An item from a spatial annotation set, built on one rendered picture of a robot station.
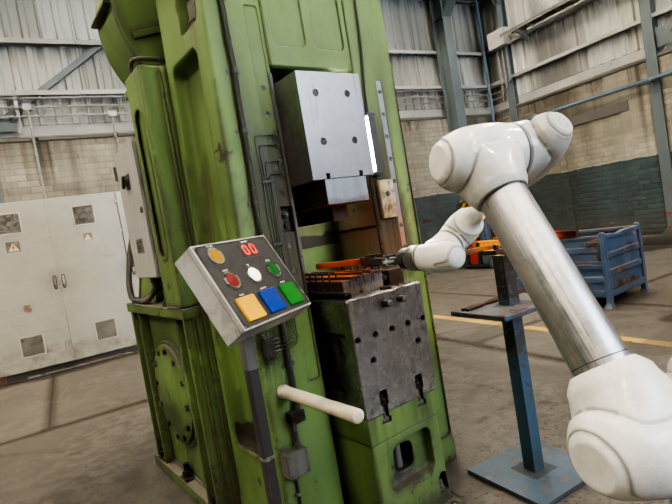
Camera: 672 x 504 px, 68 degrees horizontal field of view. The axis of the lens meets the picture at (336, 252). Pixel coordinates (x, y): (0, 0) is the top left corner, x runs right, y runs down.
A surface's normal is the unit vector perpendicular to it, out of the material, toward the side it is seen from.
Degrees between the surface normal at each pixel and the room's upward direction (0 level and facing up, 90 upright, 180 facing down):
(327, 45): 90
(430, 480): 89
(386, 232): 90
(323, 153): 90
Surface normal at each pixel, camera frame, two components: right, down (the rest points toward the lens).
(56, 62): 0.48, -0.04
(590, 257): -0.81, 0.15
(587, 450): -0.86, 0.33
